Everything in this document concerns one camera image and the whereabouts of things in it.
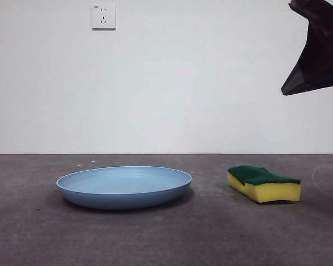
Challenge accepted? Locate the yellow sponge with green scourer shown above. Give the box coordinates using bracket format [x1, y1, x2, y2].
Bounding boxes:
[228, 165, 302, 204]

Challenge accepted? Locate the light blue round plate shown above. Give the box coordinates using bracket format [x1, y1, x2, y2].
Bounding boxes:
[55, 165, 192, 210]

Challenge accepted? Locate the white wall socket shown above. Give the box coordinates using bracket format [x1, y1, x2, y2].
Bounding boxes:
[92, 4, 117, 30]

